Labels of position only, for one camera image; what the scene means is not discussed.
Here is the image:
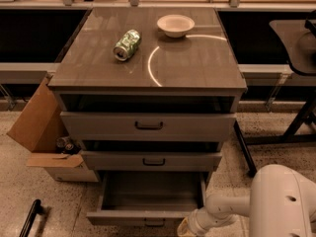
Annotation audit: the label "grey bottom drawer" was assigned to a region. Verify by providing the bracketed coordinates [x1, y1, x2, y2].
[87, 171, 206, 227]

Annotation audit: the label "grey drawer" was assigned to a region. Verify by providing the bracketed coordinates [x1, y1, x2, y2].
[87, 171, 206, 227]
[81, 151, 222, 172]
[60, 112, 236, 142]

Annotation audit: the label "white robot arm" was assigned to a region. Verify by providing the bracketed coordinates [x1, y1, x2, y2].
[177, 165, 316, 237]

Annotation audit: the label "grey middle drawer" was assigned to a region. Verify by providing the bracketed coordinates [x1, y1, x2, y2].
[81, 151, 222, 172]

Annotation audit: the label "grey drawer cabinet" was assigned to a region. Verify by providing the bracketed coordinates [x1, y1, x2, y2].
[47, 6, 248, 187]

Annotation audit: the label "grey top drawer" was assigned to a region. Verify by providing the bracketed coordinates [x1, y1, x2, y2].
[60, 112, 236, 142]

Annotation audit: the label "cans inside cardboard box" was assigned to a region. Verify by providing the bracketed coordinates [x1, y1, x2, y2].
[56, 136, 75, 152]

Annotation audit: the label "black table stand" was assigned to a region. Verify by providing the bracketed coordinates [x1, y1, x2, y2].
[232, 10, 316, 178]

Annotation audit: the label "open cardboard box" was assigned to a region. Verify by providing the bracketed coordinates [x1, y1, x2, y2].
[8, 78, 99, 182]

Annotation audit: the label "crushed green soda can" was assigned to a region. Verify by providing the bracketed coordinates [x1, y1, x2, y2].
[113, 30, 141, 61]

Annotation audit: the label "white bowl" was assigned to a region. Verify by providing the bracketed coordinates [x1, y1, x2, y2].
[157, 15, 195, 38]

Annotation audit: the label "black bar handle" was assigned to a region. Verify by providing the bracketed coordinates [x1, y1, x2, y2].
[19, 199, 43, 237]

